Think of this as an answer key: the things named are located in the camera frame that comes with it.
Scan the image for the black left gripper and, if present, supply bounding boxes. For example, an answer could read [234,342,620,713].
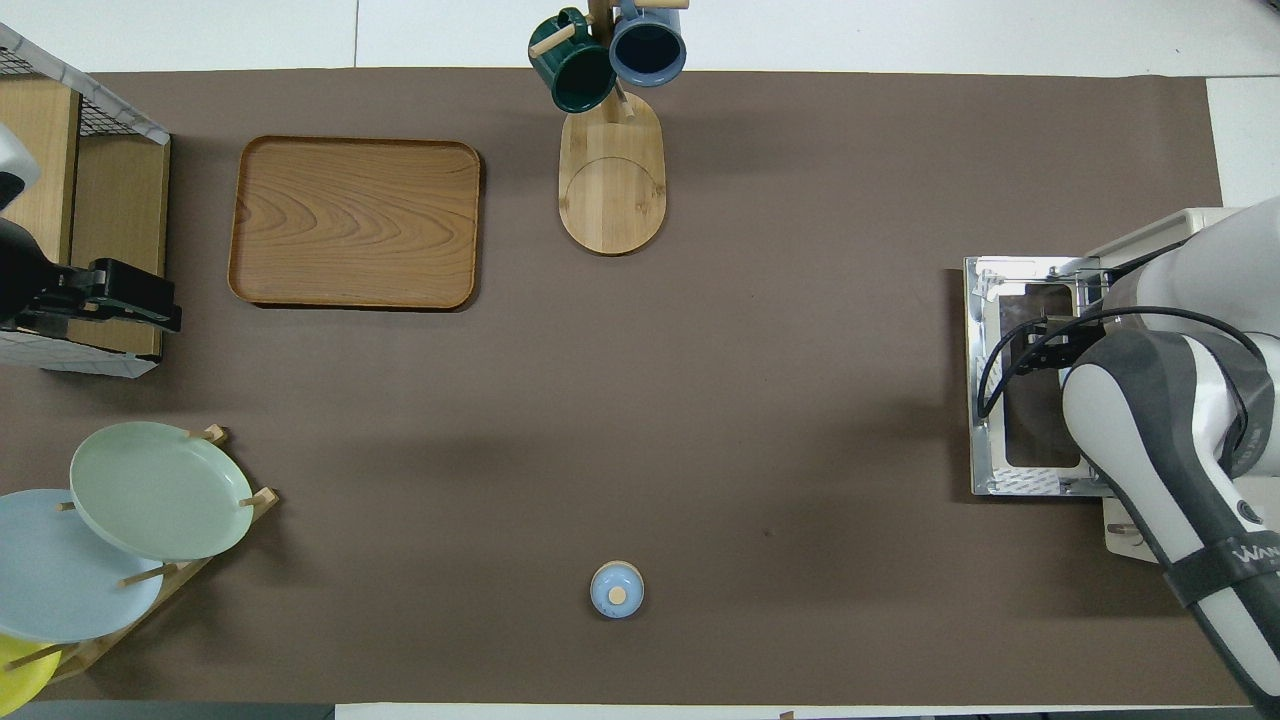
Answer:
[0,218,183,333]

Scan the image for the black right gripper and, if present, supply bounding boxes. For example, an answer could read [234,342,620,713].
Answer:
[1012,318,1106,375]

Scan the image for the glass oven door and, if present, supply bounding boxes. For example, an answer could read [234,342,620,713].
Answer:
[964,256,1113,497]

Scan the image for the cream toaster oven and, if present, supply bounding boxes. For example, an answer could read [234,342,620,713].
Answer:
[1085,207,1246,563]

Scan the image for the pale green plate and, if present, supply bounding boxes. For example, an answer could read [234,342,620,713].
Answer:
[70,421,255,562]

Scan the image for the wooden serving tray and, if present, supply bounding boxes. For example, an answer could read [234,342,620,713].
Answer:
[228,136,483,311]

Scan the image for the brown table mat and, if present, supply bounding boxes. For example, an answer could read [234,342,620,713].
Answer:
[0,67,1251,706]

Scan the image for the wooden plate rack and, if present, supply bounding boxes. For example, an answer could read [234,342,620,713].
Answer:
[0,425,279,683]

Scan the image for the light blue rack plate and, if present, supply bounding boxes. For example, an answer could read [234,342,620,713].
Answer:
[0,489,166,644]

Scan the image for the yellow plate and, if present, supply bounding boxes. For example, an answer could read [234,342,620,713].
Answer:
[0,633,61,718]

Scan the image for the wooden mug tree stand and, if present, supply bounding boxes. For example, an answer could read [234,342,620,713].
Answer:
[530,0,691,257]

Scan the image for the blue mug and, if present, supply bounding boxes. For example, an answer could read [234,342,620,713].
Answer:
[609,0,689,88]

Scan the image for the dark green mug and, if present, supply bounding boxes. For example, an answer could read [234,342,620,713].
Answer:
[528,8,618,114]

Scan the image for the wooden shelf with wire mesh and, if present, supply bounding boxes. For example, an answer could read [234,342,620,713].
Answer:
[0,22,171,379]

